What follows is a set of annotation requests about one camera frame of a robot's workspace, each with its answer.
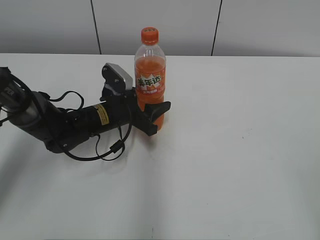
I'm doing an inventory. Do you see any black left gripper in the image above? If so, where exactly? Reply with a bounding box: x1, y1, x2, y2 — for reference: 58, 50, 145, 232
100, 89, 171, 136

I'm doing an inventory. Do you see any orange Mirinda soda bottle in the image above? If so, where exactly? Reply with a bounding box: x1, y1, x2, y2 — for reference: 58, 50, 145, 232
134, 41, 167, 133

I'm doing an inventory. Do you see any orange bottle cap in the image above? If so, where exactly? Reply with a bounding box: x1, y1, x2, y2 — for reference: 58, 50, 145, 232
140, 26, 159, 46

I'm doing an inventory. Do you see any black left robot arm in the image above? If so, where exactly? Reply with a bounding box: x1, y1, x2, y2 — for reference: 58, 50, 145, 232
0, 63, 171, 154

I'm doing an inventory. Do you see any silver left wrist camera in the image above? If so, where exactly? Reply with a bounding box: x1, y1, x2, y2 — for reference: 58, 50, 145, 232
101, 62, 133, 98

